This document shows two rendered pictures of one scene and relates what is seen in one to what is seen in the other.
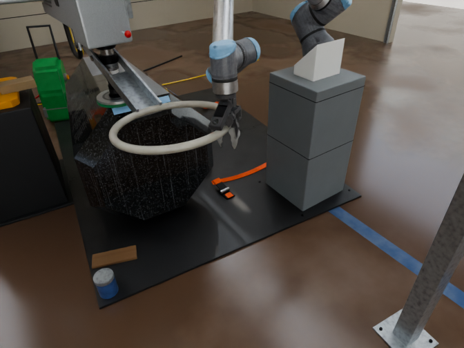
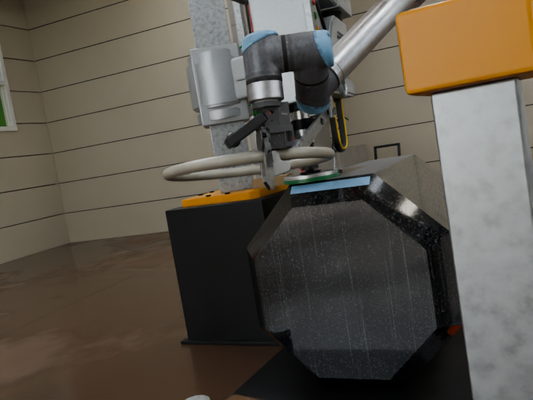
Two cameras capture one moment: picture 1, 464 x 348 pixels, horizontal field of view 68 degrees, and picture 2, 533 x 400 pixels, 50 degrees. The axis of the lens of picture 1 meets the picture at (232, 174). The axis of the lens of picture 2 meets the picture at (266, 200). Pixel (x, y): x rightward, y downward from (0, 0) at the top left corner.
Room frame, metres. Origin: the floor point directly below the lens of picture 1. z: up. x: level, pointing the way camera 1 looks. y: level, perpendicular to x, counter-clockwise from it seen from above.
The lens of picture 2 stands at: (0.32, -1.12, 0.97)
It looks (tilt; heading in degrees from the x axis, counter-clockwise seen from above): 5 degrees down; 55
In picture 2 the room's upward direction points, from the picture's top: 9 degrees counter-clockwise
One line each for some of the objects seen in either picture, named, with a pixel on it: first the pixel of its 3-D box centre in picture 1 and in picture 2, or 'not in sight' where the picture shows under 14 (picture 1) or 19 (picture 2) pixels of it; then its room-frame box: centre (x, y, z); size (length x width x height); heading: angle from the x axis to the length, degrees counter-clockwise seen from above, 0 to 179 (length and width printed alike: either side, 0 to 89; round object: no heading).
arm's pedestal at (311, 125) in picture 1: (309, 137); not in sight; (1.98, -0.52, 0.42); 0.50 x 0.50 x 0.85; 33
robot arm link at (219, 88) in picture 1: (224, 86); (265, 94); (1.16, 0.02, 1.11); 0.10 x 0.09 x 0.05; 66
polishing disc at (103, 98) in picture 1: (117, 95); (310, 175); (1.75, 0.60, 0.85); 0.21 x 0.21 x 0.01
